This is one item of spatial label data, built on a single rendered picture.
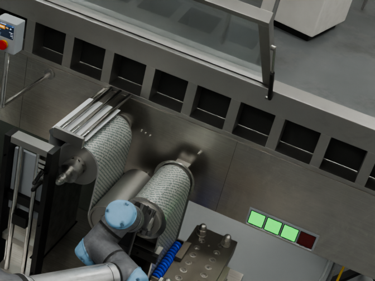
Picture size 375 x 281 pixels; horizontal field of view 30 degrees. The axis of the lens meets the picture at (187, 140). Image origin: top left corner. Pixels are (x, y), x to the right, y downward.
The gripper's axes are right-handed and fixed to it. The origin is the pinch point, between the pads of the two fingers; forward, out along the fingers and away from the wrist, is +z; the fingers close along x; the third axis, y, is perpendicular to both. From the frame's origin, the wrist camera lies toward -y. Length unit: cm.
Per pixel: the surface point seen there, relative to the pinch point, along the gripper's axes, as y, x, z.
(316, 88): 174, -7, 401
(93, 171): 10.7, 21.0, -2.4
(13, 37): 36, 54, -23
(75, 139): 17.0, 27.3, -12.2
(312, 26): 249, 23, 460
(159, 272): -9.9, -6.9, 18.6
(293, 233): 20, -42, 31
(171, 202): 11.8, -3.4, 6.5
